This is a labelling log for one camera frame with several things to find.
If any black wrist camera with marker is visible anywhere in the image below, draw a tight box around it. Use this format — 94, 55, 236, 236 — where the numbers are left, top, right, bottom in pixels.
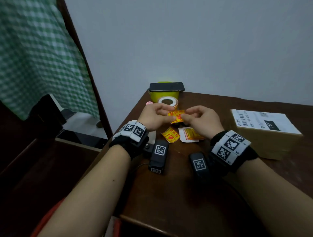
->
148, 139, 169, 174
189, 152, 211, 181

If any black smartphone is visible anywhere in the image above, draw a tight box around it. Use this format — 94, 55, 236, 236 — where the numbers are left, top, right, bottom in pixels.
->
149, 82, 185, 93

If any black wristband with marker tags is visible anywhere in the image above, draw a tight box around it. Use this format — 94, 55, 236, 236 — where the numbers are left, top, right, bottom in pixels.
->
209, 130, 259, 174
109, 120, 150, 160

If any cardboard box with white label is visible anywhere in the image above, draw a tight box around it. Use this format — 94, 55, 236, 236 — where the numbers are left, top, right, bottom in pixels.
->
230, 109, 304, 161

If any yellow-green bowl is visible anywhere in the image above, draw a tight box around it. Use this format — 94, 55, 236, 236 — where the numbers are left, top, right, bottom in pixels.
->
148, 82, 181, 103

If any red clothing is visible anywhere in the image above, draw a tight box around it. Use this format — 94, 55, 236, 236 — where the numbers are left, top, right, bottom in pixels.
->
30, 198, 66, 237

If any yellow and red sticker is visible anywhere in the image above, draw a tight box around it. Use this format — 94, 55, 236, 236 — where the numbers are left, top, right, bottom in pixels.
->
161, 126, 180, 144
167, 110, 187, 124

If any dark wooden post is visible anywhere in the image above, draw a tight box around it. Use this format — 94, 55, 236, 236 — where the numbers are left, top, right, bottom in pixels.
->
56, 0, 113, 140

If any person's right hand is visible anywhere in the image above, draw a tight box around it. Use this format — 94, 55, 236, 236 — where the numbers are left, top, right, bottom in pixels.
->
181, 105, 224, 140

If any green checkered curtain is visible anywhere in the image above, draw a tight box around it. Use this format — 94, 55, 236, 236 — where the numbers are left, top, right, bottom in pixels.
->
0, 0, 100, 121

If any roll of stickers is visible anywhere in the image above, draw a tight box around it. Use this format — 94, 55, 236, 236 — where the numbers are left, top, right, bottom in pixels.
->
158, 96, 179, 109

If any person's left hand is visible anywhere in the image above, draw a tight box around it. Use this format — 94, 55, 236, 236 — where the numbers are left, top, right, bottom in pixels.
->
137, 103, 177, 132

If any person's right forearm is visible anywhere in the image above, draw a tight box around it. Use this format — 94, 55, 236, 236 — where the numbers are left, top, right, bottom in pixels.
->
234, 157, 313, 237

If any person's left forearm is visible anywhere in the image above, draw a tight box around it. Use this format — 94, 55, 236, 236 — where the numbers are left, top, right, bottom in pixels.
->
37, 144, 131, 237

